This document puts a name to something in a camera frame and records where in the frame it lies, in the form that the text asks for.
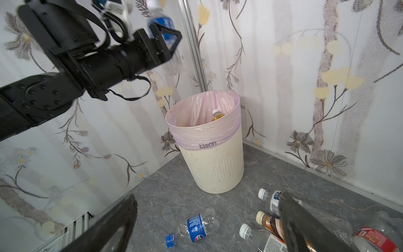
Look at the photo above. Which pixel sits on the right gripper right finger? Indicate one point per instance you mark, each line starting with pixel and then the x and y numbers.
pixel 301 229

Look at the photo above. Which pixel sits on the Suntory white label bottle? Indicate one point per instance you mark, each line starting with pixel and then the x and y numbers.
pixel 339 227

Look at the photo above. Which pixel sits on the clear bottle red-white label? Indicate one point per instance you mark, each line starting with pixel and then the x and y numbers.
pixel 261 240

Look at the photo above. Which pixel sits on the crushed bottle red label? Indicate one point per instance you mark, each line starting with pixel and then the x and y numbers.
pixel 380 233

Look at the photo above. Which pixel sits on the pink bin liner bag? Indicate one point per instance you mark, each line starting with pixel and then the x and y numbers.
pixel 190 120

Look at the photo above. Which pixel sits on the blue label water bottle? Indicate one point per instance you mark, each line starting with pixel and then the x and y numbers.
pixel 166 31
pixel 194 229

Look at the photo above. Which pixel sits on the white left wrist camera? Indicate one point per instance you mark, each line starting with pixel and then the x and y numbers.
pixel 116 15

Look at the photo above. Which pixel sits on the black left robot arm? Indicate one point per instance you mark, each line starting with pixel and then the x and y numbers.
pixel 92 51

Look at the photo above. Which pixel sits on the brown Nescafe bottle back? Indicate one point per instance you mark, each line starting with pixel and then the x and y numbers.
pixel 270 223

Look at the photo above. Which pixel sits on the blue label water bottle front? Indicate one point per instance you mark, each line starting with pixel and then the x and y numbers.
pixel 166 31

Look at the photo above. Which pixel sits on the cream waste bin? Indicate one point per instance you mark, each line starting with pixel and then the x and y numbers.
pixel 219 169

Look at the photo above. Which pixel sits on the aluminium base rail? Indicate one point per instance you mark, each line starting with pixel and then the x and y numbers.
pixel 67 235

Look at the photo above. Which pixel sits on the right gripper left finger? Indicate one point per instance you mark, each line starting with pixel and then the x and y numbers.
pixel 111 233

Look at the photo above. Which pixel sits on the yellow red tea bottle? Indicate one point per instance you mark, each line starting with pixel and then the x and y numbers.
pixel 217 114

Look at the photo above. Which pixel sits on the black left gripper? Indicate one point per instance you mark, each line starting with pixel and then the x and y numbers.
pixel 105 69

